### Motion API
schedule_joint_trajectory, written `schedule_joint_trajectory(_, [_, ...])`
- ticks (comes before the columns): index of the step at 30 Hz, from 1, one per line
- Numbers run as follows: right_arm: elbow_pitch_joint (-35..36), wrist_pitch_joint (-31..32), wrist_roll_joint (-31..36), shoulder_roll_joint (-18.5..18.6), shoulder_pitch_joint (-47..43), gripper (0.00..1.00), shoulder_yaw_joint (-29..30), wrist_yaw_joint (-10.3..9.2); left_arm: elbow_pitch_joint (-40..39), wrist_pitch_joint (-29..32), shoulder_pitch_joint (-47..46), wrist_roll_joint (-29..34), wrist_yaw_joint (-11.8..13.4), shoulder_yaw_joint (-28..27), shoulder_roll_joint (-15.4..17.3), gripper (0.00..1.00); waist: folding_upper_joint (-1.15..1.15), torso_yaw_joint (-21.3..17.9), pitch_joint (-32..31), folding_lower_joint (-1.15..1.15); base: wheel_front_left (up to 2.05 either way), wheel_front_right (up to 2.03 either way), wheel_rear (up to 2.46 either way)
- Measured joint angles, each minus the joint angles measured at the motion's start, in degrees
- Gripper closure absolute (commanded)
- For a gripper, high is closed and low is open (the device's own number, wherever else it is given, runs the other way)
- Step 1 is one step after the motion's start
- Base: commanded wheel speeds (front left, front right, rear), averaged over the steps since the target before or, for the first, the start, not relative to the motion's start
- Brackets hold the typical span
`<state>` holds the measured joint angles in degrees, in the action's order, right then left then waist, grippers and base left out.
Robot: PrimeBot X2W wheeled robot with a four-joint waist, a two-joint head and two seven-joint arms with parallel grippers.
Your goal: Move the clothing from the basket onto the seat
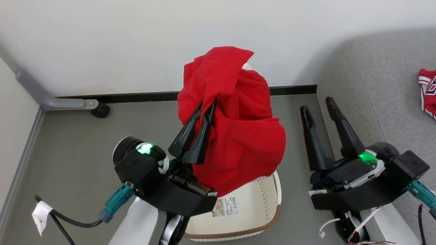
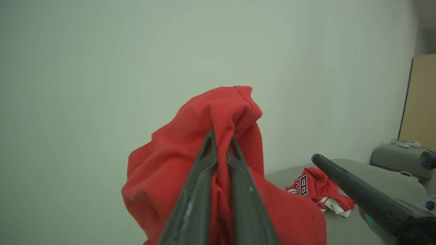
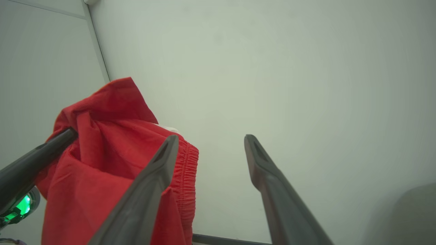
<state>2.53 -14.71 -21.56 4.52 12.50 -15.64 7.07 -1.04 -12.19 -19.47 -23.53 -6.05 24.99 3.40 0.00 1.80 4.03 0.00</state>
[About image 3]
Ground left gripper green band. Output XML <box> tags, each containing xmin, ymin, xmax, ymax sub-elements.
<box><xmin>0</xmin><ymin>127</ymin><xmax>78</xmax><ymax>229</ymax></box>

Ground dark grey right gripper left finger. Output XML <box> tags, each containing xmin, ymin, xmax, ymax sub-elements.
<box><xmin>88</xmin><ymin>135</ymin><xmax>180</xmax><ymax>245</ymax></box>

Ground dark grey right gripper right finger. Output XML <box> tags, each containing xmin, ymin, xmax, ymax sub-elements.
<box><xmin>244</xmin><ymin>134</ymin><xmax>335</xmax><ymax>245</ymax></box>

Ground red shorts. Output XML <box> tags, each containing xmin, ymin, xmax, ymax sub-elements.
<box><xmin>35</xmin><ymin>77</ymin><xmax>199</xmax><ymax>245</ymax></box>

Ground dark grey baseboard strip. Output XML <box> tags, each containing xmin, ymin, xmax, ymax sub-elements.
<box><xmin>192</xmin><ymin>233</ymin><xmax>272</xmax><ymax>245</ymax></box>

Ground grey fabric sofa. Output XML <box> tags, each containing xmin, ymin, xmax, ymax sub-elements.
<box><xmin>361</xmin><ymin>183</ymin><xmax>436</xmax><ymax>245</ymax></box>

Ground white wall corner trim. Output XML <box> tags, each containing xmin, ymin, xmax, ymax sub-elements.
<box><xmin>7</xmin><ymin>0</ymin><xmax>111</xmax><ymax>83</ymax></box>

